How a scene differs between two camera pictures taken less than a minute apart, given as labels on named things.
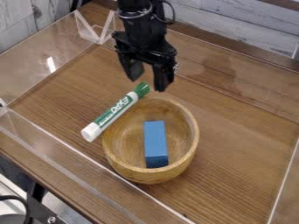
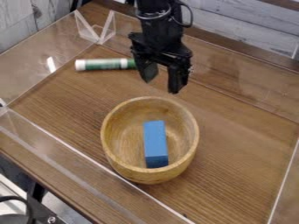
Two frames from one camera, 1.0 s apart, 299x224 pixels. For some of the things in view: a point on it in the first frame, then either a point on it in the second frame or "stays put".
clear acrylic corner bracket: (98, 34) stays put
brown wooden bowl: (125, 140) stays put
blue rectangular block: (156, 144) stays put
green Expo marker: (90, 130) → (106, 64)
